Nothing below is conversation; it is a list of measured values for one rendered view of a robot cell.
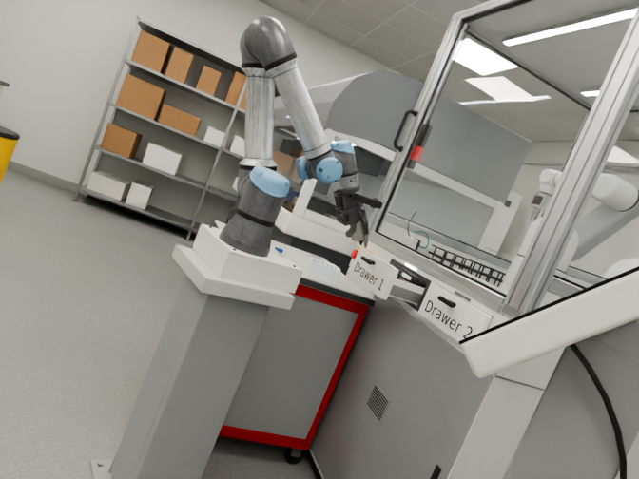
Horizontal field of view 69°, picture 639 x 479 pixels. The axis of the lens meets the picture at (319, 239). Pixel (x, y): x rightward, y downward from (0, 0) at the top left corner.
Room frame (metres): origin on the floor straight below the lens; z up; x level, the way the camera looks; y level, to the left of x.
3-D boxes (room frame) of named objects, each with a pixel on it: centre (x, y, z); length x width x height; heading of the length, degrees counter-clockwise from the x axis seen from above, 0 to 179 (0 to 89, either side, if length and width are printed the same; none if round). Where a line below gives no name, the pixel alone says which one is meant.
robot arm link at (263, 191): (1.34, 0.20, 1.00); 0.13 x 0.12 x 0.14; 20
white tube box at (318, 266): (1.89, -0.06, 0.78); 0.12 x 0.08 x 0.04; 94
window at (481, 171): (1.66, -0.38, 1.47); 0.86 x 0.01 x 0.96; 22
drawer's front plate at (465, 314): (1.39, -0.45, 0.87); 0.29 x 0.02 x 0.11; 22
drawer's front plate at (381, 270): (1.63, -0.22, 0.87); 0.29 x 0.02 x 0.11; 22
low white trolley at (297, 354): (1.95, 0.10, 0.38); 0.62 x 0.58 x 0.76; 22
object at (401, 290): (1.71, -0.41, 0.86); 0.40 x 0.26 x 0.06; 112
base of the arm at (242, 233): (1.34, 0.20, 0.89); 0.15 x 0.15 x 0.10
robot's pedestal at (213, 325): (1.34, 0.20, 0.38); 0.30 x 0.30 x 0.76; 36
